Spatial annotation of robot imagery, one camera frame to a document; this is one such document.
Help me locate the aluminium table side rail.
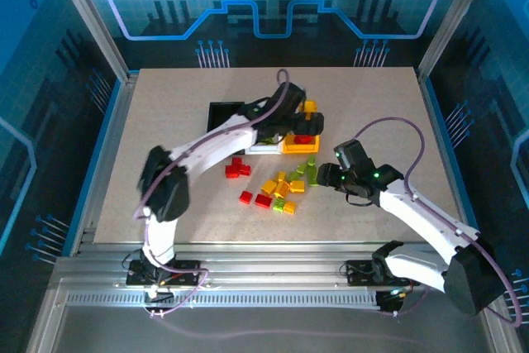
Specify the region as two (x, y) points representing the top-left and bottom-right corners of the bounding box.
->
(416, 70), (481, 231)
(67, 72), (140, 257)

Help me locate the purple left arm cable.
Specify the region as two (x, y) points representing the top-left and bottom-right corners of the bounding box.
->
(131, 68), (297, 321)

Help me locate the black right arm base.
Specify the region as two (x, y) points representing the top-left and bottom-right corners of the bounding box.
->
(344, 259), (415, 289)

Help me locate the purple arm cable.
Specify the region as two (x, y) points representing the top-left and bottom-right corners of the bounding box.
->
(353, 117), (522, 327)
(131, 68), (297, 321)

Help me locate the white plastic bin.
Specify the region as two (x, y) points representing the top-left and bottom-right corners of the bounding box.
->
(243, 136), (286, 156)

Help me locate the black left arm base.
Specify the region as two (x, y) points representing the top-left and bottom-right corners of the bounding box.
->
(125, 259), (203, 289)

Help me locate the aluminium mounting rail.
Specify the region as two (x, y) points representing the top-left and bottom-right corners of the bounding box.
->
(53, 240), (470, 293)

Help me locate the slotted cable duct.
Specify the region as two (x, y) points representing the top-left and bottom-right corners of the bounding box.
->
(64, 292), (382, 309)

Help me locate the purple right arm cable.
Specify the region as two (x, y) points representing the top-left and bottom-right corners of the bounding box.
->
(353, 117), (522, 327)

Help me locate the yellow plastic bin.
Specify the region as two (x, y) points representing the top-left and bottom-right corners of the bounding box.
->
(282, 132), (322, 156)

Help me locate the black plastic bin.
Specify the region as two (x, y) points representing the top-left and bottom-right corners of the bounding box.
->
(205, 100), (247, 134)

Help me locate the aluminium frame post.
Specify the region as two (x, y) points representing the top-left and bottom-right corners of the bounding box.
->
(46, 0), (131, 82)
(416, 0), (499, 81)

